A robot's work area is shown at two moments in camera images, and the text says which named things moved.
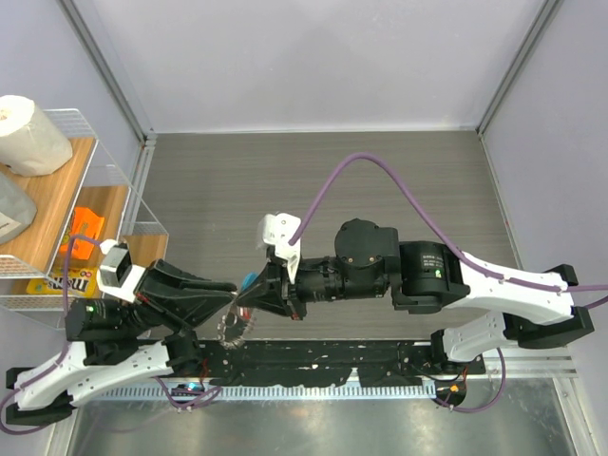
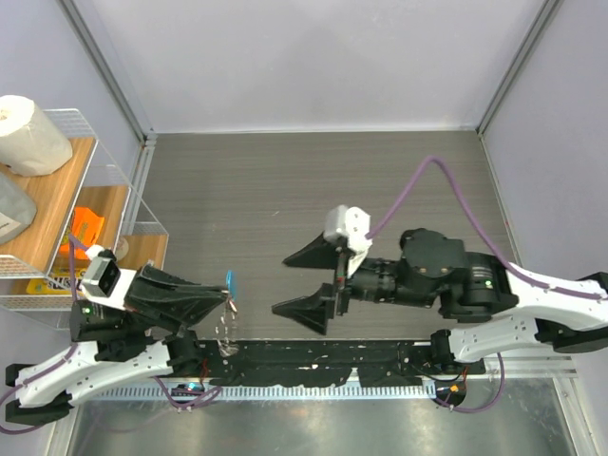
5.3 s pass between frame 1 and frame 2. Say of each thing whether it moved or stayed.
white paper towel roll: stayed
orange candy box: stayed
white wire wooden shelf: stayed
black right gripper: moved
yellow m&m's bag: stayed
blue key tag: moved
